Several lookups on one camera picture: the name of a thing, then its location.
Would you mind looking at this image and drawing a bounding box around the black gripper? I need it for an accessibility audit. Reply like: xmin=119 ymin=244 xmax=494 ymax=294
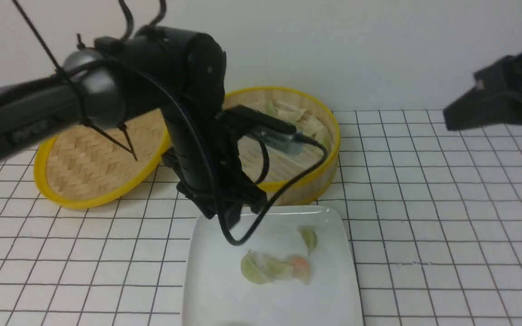
xmin=162 ymin=107 xmax=268 ymax=229

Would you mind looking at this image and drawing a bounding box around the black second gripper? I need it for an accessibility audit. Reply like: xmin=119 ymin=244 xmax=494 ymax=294
xmin=443 ymin=53 xmax=522 ymax=131

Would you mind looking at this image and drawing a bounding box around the pale green dumpling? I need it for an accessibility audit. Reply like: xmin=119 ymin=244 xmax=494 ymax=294
xmin=297 ymin=225 xmax=318 ymax=254

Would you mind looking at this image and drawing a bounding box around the pink dumpling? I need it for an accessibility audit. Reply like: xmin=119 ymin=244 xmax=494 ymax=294
xmin=288 ymin=255 xmax=311 ymax=285

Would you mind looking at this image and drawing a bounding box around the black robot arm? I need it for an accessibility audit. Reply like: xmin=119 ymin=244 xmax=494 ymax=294
xmin=0 ymin=24 xmax=328 ymax=229

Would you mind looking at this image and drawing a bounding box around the white square plate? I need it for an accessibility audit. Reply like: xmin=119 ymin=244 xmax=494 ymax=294
xmin=181 ymin=206 xmax=364 ymax=326

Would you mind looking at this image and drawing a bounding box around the white dumpling in steamer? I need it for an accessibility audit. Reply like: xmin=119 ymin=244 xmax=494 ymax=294
xmin=265 ymin=101 xmax=306 ymax=123

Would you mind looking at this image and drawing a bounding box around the yellow rimmed bamboo steamer basket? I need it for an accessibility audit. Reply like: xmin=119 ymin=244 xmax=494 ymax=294
xmin=223 ymin=86 xmax=341 ymax=206

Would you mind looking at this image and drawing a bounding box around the yellow rimmed bamboo steamer lid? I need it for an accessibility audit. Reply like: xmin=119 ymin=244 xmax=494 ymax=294
xmin=33 ymin=110 xmax=171 ymax=209

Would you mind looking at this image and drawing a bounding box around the white checkered tablecloth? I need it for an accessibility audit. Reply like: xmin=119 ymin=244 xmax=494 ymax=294
xmin=0 ymin=110 xmax=522 ymax=326

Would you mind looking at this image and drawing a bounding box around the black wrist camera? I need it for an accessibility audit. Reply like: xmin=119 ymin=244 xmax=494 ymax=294
xmin=220 ymin=105 xmax=303 ymax=155

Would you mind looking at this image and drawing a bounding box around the black cable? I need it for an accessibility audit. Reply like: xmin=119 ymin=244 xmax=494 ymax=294
xmin=62 ymin=59 xmax=329 ymax=246

